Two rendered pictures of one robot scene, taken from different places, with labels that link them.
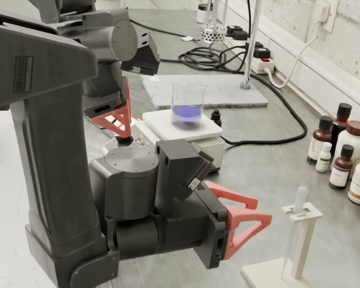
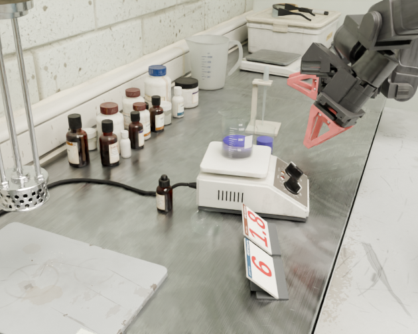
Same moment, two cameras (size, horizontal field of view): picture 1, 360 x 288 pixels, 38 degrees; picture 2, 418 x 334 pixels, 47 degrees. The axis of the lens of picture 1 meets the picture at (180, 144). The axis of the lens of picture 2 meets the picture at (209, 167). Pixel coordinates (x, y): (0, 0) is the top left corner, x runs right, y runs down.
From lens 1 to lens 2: 161 cm
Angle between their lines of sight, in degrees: 113
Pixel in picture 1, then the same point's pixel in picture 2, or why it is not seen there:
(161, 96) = (136, 283)
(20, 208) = (404, 202)
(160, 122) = (259, 160)
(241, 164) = (182, 177)
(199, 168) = not seen: hidden behind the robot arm
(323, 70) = not seen: outside the picture
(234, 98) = (42, 242)
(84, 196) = not seen: hidden behind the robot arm
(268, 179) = (180, 163)
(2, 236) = not seen: outside the picture
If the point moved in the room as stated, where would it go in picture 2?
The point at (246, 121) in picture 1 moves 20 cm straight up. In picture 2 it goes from (91, 214) to (79, 108)
